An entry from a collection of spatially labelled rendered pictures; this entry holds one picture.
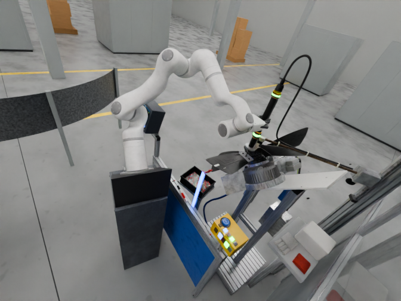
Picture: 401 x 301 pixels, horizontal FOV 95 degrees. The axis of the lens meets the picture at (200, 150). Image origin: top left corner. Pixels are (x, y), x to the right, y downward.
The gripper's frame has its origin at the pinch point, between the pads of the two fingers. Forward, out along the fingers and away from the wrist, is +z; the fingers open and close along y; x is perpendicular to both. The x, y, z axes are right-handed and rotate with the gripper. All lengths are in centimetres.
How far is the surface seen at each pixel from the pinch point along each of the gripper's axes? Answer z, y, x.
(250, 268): 17, 46, -139
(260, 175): 1.0, 14.1, -32.9
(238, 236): -36, 33, -39
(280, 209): 9, 34, -49
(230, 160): -13.7, -1.1, -27.2
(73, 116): -80, -167, -82
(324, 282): -9, 70, -47
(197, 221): -39, 10, -60
